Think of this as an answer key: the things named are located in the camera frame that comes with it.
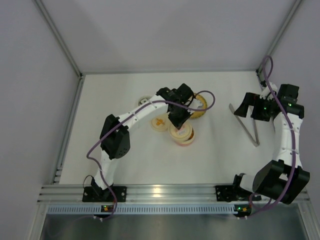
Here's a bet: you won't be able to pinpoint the cream lid pink handle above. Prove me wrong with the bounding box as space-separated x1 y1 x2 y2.
168 122 193 143

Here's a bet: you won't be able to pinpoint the cream lid orange handle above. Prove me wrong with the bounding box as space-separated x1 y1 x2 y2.
150 113 170 132

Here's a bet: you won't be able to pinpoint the metal tongs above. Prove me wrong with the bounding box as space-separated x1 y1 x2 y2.
228 103 260 147

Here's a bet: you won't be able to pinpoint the fried food piece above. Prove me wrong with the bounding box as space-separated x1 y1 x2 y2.
188 129 195 140

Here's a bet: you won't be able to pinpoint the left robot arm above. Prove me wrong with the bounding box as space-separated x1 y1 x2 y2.
86 83 195 191

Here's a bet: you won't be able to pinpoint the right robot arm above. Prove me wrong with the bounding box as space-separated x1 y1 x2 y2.
233 84 310 205

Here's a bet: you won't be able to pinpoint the pink lunch bowl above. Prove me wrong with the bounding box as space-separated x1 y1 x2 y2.
174 133 196 147

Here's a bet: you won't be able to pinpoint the orange lunch bowl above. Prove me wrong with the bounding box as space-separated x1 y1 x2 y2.
137 95 152 107

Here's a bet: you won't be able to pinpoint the round bamboo tray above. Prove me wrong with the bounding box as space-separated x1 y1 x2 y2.
188 92 209 120

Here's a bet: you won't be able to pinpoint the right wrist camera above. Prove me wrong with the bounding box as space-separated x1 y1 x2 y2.
259 82 278 101

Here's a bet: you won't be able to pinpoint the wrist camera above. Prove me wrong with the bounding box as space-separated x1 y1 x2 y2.
259 82 278 101
189 98 204 110

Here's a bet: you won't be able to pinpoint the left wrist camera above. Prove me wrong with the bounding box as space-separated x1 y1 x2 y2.
189 98 204 110

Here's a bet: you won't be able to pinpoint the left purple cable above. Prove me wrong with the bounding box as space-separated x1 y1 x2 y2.
86 89 217 221

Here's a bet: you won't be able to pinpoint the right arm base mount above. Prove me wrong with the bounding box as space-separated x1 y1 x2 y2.
215 173 254 203

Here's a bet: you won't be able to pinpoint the right aluminium frame post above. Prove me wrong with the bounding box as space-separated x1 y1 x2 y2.
263 0 305 57

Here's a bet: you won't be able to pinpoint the aluminium frame post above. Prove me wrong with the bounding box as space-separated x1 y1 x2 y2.
32 0 83 79
263 0 305 57

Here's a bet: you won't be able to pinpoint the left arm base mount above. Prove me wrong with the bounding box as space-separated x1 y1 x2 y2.
82 186 127 203

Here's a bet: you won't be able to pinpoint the left aluminium frame post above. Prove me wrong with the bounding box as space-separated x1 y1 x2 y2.
32 0 83 79

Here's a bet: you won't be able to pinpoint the aluminium front rail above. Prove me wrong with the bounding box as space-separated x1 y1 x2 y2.
37 182 310 204

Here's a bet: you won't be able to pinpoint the slotted cable duct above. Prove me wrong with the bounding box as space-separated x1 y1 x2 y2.
46 203 239 215

